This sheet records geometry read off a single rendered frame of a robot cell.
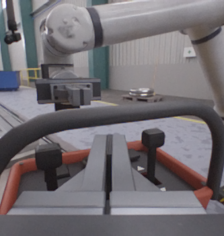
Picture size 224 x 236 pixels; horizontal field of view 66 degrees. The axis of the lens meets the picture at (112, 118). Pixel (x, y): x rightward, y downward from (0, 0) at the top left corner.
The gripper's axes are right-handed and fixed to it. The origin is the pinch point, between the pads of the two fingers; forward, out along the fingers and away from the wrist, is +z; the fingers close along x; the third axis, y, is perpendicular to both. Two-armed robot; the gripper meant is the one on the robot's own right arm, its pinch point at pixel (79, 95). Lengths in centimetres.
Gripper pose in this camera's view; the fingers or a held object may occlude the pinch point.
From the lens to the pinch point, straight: 28.5
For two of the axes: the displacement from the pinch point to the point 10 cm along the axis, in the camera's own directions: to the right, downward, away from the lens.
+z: 3.8, 2.4, -8.9
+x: 9.3, -1.0, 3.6
